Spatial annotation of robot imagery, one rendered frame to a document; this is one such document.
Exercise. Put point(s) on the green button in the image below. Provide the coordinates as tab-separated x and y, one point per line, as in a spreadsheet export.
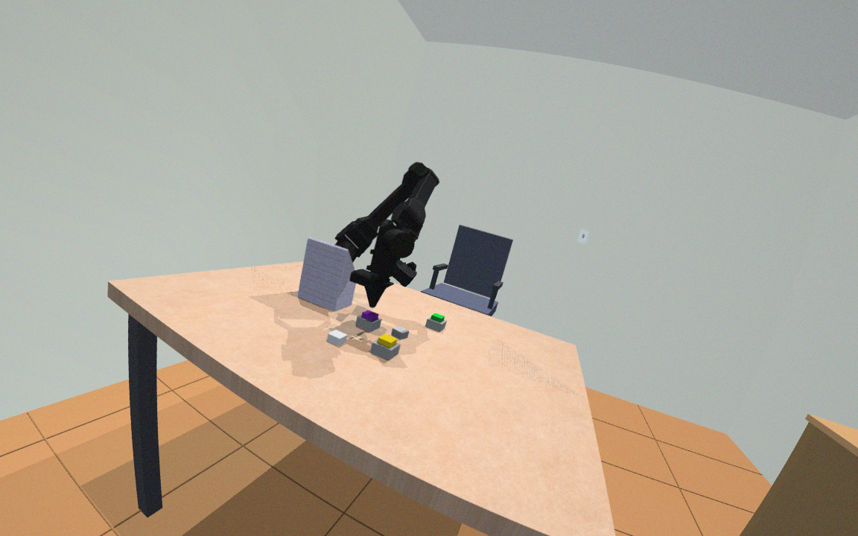
436	322

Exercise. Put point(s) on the yellow button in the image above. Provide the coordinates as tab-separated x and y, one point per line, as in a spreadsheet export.
386	347

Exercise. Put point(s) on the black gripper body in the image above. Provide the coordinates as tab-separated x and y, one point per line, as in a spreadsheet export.
380	261

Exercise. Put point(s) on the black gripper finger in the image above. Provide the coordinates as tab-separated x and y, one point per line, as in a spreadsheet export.
388	284
372	294

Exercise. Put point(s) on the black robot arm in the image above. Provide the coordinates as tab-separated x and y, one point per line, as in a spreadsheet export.
408	216

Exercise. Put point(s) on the purple button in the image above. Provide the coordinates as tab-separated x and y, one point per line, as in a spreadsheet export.
369	321

